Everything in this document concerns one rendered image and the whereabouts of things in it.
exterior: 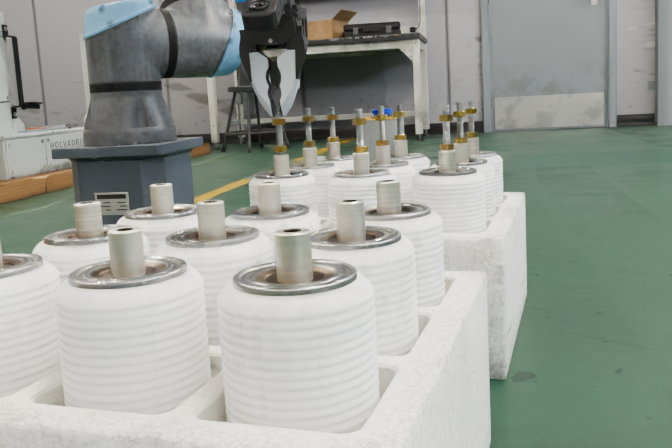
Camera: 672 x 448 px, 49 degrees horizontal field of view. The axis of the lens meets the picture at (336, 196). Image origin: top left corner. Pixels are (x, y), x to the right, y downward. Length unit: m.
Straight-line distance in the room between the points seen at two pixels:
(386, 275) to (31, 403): 0.25
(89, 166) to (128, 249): 0.74
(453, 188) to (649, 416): 0.34
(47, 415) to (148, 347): 0.07
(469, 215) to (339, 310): 0.55
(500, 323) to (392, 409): 0.50
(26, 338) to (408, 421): 0.27
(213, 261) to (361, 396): 0.18
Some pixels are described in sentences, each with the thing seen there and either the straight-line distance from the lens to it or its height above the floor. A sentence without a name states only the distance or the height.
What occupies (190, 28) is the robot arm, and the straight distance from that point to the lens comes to 1.26.
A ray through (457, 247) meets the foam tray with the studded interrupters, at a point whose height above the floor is 0.17.
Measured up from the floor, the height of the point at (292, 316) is 0.24.
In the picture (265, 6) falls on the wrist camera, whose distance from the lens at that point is 0.95.
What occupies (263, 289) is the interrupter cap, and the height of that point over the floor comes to 0.25.
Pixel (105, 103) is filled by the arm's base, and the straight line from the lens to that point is 1.23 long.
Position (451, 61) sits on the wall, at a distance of 6.00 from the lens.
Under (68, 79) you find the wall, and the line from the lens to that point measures 7.00.
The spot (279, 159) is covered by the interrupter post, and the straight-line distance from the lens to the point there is 1.03.
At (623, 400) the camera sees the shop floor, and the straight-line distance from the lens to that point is 0.92.
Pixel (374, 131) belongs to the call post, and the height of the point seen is 0.29.
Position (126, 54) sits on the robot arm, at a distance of 1.22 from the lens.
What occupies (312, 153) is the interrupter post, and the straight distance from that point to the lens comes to 1.14.
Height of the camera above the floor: 0.36
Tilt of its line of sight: 8 degrees down
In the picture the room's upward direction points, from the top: 3 degrees counter-clockwise
